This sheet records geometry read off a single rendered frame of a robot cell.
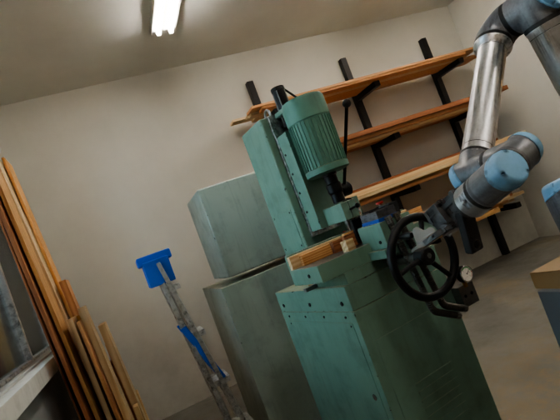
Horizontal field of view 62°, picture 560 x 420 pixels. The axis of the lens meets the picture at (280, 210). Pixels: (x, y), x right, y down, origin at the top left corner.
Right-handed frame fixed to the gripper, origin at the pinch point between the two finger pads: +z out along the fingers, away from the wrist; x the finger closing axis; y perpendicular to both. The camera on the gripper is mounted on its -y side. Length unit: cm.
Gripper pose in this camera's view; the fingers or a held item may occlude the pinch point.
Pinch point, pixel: (430, 245)
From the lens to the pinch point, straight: 141.7
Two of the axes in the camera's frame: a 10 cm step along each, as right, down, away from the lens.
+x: -8.3, 3.0, -4.6
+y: -4.8, -8.1, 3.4
